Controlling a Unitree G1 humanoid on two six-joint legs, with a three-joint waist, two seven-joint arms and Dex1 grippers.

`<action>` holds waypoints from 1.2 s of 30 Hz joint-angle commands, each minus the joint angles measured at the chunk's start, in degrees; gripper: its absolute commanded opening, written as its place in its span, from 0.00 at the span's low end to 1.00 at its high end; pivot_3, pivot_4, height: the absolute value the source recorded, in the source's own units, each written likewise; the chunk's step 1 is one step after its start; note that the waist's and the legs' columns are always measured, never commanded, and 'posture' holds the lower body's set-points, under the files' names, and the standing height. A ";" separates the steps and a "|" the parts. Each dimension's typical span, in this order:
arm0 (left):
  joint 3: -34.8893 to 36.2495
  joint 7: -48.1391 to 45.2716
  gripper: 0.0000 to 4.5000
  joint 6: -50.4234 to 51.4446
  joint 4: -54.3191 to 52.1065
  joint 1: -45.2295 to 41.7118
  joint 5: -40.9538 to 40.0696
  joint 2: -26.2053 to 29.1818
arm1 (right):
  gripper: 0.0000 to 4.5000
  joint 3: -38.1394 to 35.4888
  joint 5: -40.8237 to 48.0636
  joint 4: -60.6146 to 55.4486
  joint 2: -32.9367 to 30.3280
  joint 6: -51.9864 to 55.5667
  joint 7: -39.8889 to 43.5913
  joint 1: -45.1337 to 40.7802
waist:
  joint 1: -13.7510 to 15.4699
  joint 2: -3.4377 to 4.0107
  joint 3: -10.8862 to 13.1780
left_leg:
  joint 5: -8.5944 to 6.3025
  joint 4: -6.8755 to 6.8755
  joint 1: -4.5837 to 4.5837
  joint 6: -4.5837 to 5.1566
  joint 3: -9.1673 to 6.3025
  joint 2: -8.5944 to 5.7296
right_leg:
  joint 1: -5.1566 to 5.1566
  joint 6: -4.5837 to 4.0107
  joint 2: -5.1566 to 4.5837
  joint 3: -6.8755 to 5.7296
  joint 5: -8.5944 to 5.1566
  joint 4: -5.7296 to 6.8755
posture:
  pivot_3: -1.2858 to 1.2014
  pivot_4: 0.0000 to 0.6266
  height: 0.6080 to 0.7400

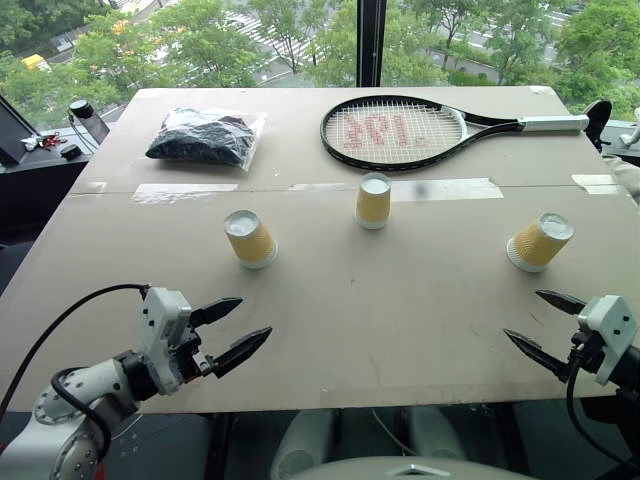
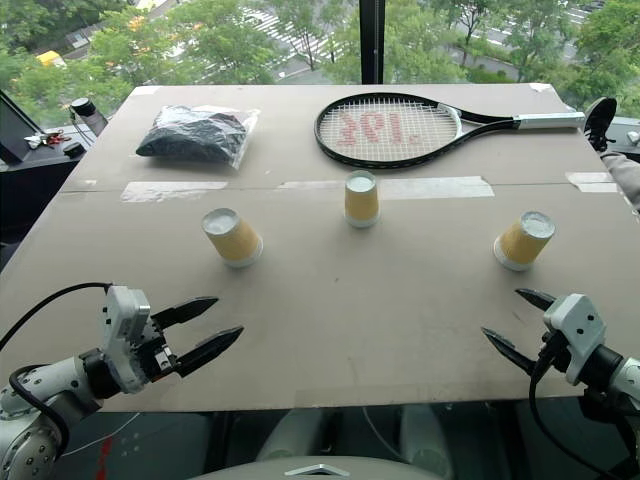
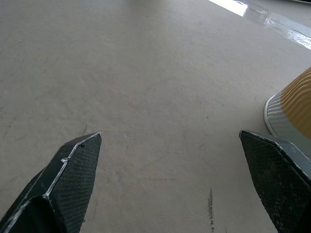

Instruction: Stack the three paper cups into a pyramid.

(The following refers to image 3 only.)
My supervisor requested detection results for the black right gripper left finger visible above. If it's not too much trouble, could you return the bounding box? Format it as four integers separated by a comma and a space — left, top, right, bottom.
0, 132, 102, 233

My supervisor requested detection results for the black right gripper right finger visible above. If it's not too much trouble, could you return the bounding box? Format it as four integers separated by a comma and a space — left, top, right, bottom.
239, 129, 311, 233

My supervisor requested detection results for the brown ribbed paper cup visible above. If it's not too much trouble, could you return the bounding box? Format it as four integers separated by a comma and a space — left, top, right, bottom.
263, 65, 311, 158

